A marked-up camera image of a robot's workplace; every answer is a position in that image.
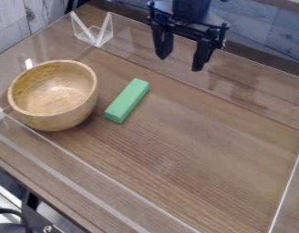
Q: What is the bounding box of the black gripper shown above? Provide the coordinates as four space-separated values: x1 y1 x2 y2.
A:
146 0 229 72

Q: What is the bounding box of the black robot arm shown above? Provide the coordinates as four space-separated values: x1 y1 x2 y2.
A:
146 0 229 72

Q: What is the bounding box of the wooden bowl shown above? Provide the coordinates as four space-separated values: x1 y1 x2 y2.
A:
6 60 98 131

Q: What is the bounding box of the green rectangular block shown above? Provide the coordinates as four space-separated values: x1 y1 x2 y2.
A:
102 78 149 124

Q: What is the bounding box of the clear acrylic corner bracket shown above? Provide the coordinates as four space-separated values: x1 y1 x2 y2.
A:
70 11 113 47

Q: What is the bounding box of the clear acrylic front wall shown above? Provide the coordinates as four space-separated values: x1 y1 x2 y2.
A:
0 113 198 233

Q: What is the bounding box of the black metal table frame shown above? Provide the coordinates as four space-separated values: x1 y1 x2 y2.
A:
21 192 65 233

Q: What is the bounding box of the black cable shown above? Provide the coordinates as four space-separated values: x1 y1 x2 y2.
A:
0 207 27 227

